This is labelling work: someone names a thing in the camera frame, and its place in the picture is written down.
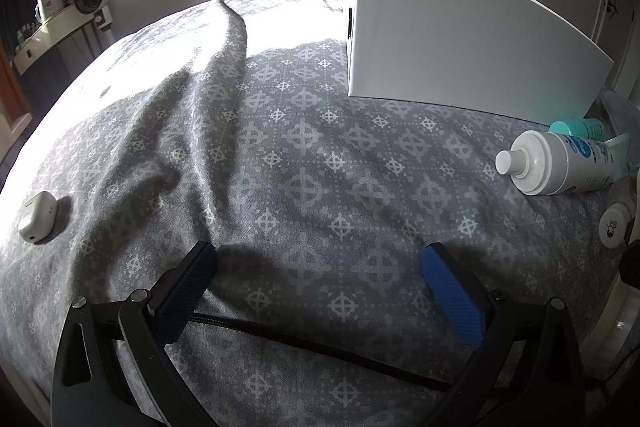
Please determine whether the white spray bottle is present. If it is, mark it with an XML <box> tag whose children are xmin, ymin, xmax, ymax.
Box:
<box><xmin>495</xmin><ymin>130</ymin><xmax>627</xmax><ymax>196</ymax></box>

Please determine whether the pale green funnel cup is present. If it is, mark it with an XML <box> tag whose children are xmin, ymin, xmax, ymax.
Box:
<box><xmin>604</xmin><ymin>132</ymin><xmax>631</xmax><ymax>181</ymax></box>

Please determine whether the white round jar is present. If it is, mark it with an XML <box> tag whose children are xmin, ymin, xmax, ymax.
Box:
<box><xmin>598</xmin><ymin>202</ymin><xmax>631</xmax><ymax>249</ymax></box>

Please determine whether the small white earbud case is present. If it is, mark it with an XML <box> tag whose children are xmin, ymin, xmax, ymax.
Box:
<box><xmin>17</xmin><ymin>191</ymin><xmax>58</xmax><ymax>243</ymax></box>

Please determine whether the teal cylindrical bottle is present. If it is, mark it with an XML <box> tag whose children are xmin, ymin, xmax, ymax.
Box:
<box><xmin>549</xmin><ymin>118</ymin><xmax>608</xmax><ymax>142</ymax></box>

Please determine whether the grey patterned bed cover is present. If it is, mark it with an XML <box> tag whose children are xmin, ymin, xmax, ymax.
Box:
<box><xmin>1</xmin><ymin>0</ymin><xmax>620</xmax><ymax>395</ymax></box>

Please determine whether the white cardboard box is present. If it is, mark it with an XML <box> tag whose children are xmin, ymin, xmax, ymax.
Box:
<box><xmin>346</xmin><ymin>0</ymin><xmax>613</xmax><ymax>124</ymax></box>

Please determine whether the white wall shelf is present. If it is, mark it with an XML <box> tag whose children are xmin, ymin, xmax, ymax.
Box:
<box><xmin>13</xmin><ymin>5</ymin><xmax>115</xmax><ymax>75</ymax></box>

